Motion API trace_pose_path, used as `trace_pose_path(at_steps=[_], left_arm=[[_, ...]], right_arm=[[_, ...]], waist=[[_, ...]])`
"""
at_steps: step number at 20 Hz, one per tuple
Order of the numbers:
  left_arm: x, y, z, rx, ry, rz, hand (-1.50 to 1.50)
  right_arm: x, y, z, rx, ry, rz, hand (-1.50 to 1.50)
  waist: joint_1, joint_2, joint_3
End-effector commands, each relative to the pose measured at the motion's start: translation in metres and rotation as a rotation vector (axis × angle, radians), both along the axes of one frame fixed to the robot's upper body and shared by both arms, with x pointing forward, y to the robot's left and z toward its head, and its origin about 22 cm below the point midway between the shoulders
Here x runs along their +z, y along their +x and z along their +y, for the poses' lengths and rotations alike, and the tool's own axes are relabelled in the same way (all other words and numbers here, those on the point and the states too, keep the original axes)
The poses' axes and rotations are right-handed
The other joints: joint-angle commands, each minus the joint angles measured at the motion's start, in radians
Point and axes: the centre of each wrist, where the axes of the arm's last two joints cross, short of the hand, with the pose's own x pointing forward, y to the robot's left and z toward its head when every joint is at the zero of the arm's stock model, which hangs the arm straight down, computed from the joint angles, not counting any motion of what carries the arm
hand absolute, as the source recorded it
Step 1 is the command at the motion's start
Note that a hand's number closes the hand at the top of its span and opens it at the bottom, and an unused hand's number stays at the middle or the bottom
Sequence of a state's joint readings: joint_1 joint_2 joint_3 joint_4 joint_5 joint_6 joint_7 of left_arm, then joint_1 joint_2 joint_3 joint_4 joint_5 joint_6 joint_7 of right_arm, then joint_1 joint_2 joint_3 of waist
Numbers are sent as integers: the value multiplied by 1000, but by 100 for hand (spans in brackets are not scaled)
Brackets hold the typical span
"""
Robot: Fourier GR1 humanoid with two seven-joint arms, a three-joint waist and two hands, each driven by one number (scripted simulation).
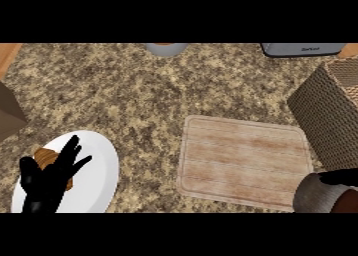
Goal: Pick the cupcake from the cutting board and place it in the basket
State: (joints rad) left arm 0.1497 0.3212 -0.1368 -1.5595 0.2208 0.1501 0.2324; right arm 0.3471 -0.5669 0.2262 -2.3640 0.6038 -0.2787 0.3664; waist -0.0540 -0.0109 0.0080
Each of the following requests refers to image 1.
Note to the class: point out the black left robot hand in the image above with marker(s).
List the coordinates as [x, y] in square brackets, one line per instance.
[44, 186]

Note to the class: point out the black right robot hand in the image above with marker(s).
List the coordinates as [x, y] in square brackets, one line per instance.
[349, 176]

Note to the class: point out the brown wicker basket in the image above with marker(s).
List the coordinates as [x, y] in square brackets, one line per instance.
[329, 113]

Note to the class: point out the pale wooden cutting board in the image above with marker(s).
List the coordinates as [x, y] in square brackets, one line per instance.
[242, 160]

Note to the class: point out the brown croissant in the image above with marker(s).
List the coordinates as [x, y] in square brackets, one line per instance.
[44, 157]

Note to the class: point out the white oval plate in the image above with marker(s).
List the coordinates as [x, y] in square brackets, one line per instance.
[95, 173]

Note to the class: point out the brown cardboard box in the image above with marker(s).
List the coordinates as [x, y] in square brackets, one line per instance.
[3, 116]

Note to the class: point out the grey toaster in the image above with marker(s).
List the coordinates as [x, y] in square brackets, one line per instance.
[300, 49]

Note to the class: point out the grey round container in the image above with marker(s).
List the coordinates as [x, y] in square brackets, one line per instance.
[165, 49]

